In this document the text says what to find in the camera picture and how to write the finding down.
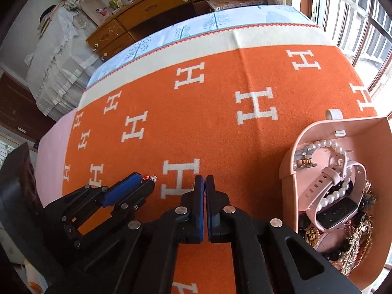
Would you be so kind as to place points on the wooden desk with drawers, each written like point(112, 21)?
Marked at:
point(153, 9)

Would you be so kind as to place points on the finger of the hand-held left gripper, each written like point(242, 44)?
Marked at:
point(144, 190)
point(122, 190)

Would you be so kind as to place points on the white lace cloth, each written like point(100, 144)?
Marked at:
point(55, 67)

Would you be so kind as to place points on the orange patterned blanket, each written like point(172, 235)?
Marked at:
point(214, 98)

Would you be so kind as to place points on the black flower hair accessory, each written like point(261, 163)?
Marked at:
point(372, 196)

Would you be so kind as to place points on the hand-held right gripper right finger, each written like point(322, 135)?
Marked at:
point(210, 208)

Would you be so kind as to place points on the dark wooden cabinet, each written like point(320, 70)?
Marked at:
point(21, 107)

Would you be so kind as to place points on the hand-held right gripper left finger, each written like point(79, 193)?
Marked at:
point(199, 208)

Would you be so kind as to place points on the pink smartwatch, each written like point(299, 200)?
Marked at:
point(318, 186)

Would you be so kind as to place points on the flower brooch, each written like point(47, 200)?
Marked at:
point(303, 159)

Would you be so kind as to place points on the pink plastic jewelry box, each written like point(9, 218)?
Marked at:
point(361, 128)

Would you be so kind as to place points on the metal window bars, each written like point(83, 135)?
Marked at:
point(352, 12)

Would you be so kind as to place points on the light blue tree-print sheet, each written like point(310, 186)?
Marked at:
point(245, 15)

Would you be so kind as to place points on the red bead earring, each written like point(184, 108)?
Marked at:
point(146, 177)

